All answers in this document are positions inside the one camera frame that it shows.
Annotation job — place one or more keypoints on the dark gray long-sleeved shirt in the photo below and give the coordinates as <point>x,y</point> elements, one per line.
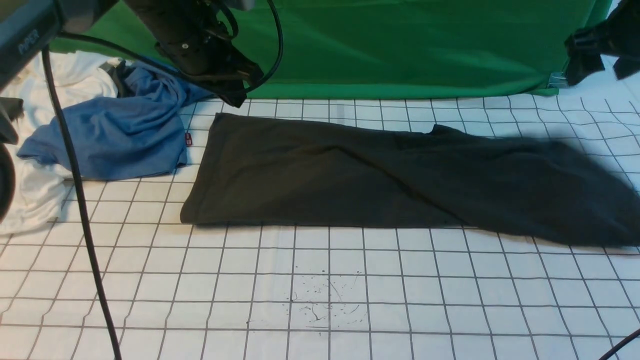
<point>274,172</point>

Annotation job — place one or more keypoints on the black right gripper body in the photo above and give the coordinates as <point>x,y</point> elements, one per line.
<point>584,49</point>

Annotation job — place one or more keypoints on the white shirt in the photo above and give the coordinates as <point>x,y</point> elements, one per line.
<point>39,191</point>

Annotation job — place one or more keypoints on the metal binder clip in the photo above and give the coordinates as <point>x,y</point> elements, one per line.
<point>557,80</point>

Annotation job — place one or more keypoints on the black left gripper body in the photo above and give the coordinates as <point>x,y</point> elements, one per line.
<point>189,34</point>

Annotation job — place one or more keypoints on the white grid tablecloth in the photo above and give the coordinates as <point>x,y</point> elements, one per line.
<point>178,292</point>

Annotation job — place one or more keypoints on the blue shirt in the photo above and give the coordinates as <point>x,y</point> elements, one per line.
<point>118,132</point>

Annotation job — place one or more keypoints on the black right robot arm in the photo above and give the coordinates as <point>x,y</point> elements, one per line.
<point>616,36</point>

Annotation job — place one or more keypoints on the green backdrop cloth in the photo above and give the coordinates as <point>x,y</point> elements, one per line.
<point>423,49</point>

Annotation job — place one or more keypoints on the dark garment at left edge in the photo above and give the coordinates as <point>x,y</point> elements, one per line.
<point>11,109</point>

